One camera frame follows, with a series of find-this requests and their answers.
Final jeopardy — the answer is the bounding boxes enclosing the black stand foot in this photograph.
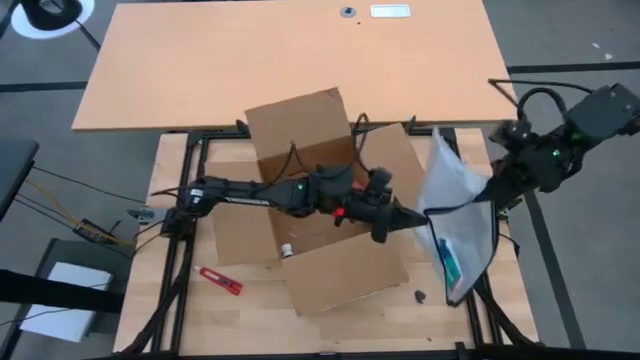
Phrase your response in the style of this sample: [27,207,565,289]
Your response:
[19,0,84,31]

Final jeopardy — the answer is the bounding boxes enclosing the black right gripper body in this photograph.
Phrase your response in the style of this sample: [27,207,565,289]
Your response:
[499,144,584,199]

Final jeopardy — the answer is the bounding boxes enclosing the white board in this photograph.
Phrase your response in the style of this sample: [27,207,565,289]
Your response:
[19,261,115,344]

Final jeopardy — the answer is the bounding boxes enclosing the white translucent zip pouch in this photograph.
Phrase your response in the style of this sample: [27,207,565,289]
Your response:
[414,127,501,307]

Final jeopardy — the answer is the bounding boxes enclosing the black strap bar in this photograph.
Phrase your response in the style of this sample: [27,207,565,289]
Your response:
[0,268,126,315]

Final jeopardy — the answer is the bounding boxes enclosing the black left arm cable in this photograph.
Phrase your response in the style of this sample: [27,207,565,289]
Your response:
[279,112,372,184]

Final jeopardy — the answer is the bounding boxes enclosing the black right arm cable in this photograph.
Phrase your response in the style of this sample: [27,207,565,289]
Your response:
[487,78,596,122]

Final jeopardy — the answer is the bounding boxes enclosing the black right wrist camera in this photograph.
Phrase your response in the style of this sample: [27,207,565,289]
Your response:
[499,119,534,151]

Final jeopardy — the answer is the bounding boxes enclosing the red box cutter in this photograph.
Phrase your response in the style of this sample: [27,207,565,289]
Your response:
[193,264,244,297]

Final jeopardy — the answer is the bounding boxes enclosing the brown cardboard box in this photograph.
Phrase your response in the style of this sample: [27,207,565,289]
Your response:
[204,87,427,317]

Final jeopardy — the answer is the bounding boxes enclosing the teal white packet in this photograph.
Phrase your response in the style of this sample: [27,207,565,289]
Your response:
[437,238,465,296]

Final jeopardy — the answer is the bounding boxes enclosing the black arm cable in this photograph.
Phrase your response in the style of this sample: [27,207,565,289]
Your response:
[279,112,372,184]
[487,78,596,122]

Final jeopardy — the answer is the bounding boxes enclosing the white round floor base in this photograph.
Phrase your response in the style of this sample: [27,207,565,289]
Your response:
[10,0,96,40]

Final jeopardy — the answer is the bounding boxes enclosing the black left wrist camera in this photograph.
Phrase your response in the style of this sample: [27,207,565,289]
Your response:
[367,167,395,197]

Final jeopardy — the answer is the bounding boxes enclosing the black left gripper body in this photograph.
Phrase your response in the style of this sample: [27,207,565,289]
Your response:
[307,164,394,219]

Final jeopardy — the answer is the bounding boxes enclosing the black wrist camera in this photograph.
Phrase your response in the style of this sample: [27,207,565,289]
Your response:
[499,119,534,151]
[367,167,395,197]

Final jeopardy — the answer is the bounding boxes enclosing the silver mounting bracket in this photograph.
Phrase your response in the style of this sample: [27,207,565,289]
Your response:
[127,207,167,226]

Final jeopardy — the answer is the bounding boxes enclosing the black power adapter box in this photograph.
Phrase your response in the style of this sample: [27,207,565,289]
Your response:
[73,218,120,246]

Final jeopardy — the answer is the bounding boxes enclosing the black side table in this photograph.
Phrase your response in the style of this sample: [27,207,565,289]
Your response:
[0,138,41,221]

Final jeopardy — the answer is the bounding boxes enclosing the light wooden desk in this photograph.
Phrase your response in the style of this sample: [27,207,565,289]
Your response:
[72,0,526,133]

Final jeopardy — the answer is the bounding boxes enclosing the white desk plate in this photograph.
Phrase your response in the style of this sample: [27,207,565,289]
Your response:
[370,4,412,19]

